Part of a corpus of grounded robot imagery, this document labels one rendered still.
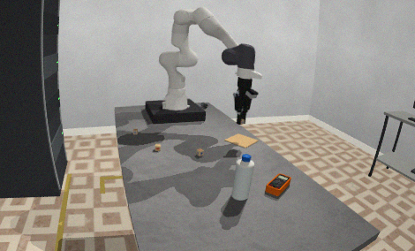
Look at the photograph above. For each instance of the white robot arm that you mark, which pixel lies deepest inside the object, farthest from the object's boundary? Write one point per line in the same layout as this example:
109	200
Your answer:
241	55

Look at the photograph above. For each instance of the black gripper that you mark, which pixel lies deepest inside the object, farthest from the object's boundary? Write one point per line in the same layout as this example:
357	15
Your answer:
243	102

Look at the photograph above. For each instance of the orange multimeter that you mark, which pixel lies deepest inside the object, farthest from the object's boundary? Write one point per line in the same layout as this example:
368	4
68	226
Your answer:
278	184

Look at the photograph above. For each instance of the orange block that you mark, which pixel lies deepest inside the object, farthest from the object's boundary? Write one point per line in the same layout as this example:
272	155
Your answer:
200	152

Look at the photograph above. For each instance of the orange mat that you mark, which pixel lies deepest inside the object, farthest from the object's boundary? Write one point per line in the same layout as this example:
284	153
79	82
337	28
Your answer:
241	140

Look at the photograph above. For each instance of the white bottle with blue cap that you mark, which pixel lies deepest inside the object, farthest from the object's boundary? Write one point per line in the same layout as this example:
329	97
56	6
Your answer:
243	178

